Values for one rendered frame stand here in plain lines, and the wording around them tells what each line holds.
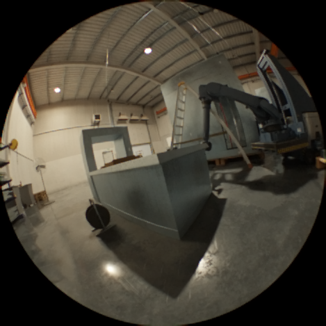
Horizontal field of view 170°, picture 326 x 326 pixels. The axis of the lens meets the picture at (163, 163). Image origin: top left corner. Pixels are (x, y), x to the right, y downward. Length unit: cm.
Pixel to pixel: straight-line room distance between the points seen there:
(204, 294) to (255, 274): 27
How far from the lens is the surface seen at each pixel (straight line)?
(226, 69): 368
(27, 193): 645
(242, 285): 69
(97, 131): 261
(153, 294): 70
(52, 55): 889
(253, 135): 312
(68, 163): 1023
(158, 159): 56
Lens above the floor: 64
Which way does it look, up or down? 5 degrees down
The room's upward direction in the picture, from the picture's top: 14 degrees counter-clockwise
